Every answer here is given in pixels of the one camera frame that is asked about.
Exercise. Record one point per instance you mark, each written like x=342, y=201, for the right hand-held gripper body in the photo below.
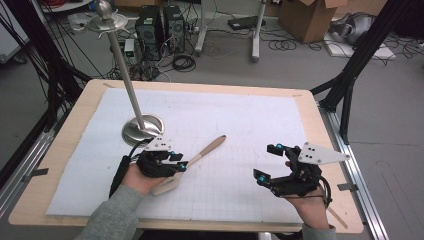
x=300, y=185

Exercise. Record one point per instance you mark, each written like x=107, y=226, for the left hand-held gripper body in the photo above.
x=156, y=165

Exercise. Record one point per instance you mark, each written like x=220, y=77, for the wooden slotted spatula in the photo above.
x=210, y=148

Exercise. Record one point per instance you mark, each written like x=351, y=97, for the person's left hand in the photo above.
x=140, y=181

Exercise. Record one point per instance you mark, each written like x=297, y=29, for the person's right hand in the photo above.
x=313, y=210

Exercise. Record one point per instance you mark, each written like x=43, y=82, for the steel utensil stand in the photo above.
x=140, y=128

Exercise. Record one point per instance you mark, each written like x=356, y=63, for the black table clip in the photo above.
x=36, y=173
x=348, y=186

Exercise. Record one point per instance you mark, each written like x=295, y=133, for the person's right grey sleeve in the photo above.
x=318, y=234

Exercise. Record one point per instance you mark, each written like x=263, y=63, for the person's grey sleeve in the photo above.
x=113, y=216
x=318, y=234

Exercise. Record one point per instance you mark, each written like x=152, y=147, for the white grid mat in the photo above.
x=233, y=116

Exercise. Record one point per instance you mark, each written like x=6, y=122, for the person's left grey sleeve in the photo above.
x=113, y=216

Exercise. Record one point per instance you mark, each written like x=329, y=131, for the white stand leg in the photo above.
x=256, y=36
x=201, y=33

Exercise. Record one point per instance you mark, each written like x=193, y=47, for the small white box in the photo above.
x=129, y=47

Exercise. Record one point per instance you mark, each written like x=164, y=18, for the black computer tower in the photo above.
x=149, y=33
x=174, y=28

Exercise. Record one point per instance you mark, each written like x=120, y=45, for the black flat device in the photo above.
x=246, y=22

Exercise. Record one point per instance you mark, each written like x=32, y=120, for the white floor board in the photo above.
x=363, y=51

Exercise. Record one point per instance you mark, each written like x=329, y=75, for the cardboard box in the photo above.
x=306, y=18

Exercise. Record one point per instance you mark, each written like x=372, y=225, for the grey bag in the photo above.
x=353, y=28

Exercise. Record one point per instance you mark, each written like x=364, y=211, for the aluminium rail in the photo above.
x=363, y=200
x=20, y=166

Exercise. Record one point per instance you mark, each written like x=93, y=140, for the black metal frame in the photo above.
x=43, y=60
x=360, y=56

